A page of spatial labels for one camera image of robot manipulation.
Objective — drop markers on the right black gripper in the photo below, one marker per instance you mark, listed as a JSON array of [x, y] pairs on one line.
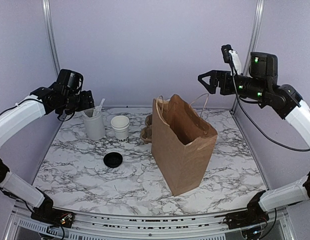
[[225, 76]]

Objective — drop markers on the brown cardboard box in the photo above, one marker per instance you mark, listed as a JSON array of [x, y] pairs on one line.
[[182, 143]]

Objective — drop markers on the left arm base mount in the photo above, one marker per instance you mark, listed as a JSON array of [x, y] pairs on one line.
[[50, 215]]

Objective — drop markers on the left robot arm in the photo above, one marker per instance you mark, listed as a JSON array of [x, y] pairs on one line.
[[64, 97]]

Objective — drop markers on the left aluminium frame post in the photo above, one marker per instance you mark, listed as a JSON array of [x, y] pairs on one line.
[[50, 35]]

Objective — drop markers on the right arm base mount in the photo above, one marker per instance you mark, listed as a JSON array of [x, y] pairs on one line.
[[251, 216]]

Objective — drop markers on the white plastic utensil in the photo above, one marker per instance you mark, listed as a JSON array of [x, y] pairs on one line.
[[99, 105]]

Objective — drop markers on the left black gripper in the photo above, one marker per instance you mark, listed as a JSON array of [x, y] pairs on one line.
[[87, 101]]

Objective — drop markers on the right aluminium frame post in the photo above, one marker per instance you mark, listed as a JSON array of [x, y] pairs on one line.
[[256, 27]]

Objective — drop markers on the white ribbed utensil container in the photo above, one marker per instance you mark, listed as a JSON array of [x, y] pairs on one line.
[[94, 125]]

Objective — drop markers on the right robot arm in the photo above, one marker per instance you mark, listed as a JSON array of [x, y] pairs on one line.
[[261, 86]]

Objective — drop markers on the aluminium frame post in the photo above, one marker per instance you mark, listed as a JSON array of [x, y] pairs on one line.
[[50, 35], [256, 27]]

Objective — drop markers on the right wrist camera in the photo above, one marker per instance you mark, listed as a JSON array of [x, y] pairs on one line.
[[231, 57]]

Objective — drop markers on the remaining pulp carrier stack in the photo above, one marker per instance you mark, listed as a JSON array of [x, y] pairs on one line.
[[146, 132]]

